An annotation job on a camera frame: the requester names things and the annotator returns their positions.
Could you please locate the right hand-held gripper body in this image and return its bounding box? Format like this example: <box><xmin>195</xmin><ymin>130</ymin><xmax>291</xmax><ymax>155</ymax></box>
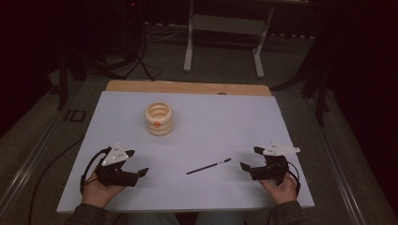
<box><xmin>250</xmin><ymin>142</ymin><xmax>301</xmax><ymax>188</ymax></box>

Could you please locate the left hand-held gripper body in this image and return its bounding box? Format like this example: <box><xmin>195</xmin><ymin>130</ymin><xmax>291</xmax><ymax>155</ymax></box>
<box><xmin>94</xmin><ymin>142</ymin><xmax>139</xmax><ymax>188</ymax></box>

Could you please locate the person's right hand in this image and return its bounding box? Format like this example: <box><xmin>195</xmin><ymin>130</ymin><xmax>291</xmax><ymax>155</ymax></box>
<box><xmin>259</xmin><ymin>173</ymin><xmax>299</xmax><ymax>206</ymax></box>

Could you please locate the person's left hand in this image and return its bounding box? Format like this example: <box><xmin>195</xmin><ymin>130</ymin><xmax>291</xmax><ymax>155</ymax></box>
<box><xmin>81</xmin><ymin>179</ymin><xmax>127</xmax><ymax>209</ymax></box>

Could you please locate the black pen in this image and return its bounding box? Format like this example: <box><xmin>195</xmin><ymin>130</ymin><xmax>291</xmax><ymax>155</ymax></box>
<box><xmin>186</xmin><ymin>157</ymin><xmax>233</xmax><ymax>175</ymax></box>

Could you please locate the floor socket plate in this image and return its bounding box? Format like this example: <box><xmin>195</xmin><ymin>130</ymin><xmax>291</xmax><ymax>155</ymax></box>
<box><xmin>63</xmin><ymin>109</ymin><xmax>87</xmax><ymax>123</ymax></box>

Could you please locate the black metal stand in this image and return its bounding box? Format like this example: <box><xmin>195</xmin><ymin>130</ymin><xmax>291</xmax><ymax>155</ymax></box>
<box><xmin>55</xmin><ymin>51</ymin><xmax>90</xmax><ymax>111</ymax></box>
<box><xmin>271</xmin><ymin>60</ymin><xmax>332</xmax><ymax>128</ymax></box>

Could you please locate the black tripod stand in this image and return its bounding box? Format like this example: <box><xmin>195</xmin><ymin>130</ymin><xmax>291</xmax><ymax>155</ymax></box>
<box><xmin>120</xmin><ymin>0</ymin><xmax>157</xmax><ymax>83</ymax></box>

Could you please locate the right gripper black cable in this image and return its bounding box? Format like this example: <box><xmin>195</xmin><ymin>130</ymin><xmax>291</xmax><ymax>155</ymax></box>
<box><xmin>284</xmin><ymin>161</ymin><xmax>302</xmax><ymax>197</ymax></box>

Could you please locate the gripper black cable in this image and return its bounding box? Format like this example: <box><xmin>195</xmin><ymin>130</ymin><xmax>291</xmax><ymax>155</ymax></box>
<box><xmin>284</xmin><ymin>161</ymin><xmax>302</xmax><ymax>197</ymax></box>
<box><xmin>79</xmin><ymin>146</ymin><xmax>113</xmax><ymax>195</ymax></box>

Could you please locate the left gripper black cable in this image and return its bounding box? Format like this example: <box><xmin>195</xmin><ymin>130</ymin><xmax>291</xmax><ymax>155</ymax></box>
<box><xmin>79</xmin><ymin>146</ymin><xmax>113</xmax><ymax>195</ymax></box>

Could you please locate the aluminium floor rail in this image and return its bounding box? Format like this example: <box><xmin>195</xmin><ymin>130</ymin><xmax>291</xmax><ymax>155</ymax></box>
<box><xmin>0</xmin><ymin>116</ymin><xmax>65</xmax><ymax>217</ymax></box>
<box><xmin>306</xmin><ymin>97</ymin><xmax>369</xmax><ymax>225</ymax></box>

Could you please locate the black floor cable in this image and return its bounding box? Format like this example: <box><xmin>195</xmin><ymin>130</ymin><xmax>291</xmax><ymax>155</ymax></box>
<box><xmin>27</xmin><ymin>136</ymin><xmax>86</xmax><ymax>225</ymax></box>

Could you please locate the white floor cable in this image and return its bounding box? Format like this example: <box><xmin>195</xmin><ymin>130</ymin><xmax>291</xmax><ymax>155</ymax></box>
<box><xmin>144</xmin><ymin>28</ymin><xmax>190</xmax><ymax>44</ymax></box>

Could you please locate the white metal desk frame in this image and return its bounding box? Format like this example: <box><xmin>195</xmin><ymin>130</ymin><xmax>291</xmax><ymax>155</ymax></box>
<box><xmin>183</xmin><ymin>0</ymin><xmax>277</xmax><ymax>80</ymax></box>

